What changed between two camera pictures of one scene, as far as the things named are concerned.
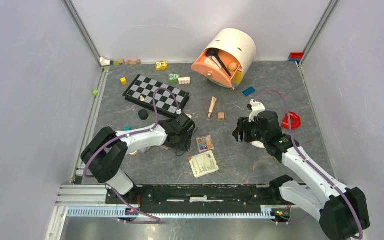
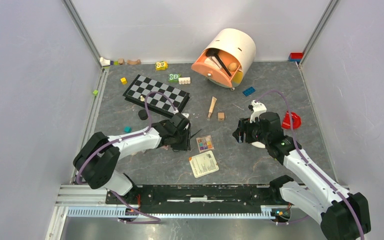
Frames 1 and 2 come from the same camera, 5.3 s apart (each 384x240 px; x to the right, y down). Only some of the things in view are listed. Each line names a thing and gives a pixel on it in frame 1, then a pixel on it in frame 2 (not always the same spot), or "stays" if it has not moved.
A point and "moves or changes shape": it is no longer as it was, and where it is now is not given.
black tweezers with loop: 176,151 moves or changes shape
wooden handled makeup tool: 212,105 stays
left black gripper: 186,144 stays
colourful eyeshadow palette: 205,143 stays
